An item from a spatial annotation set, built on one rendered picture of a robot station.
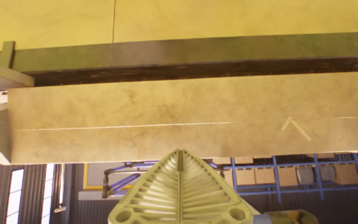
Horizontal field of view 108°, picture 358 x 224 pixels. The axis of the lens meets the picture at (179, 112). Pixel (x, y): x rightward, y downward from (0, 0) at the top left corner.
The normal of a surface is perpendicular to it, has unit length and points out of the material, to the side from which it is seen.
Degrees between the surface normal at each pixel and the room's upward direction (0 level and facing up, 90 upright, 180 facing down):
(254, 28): 90
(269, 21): 90
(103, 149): 80
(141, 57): 90
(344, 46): 90
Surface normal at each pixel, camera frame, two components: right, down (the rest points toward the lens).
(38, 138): -0.01, 0.01
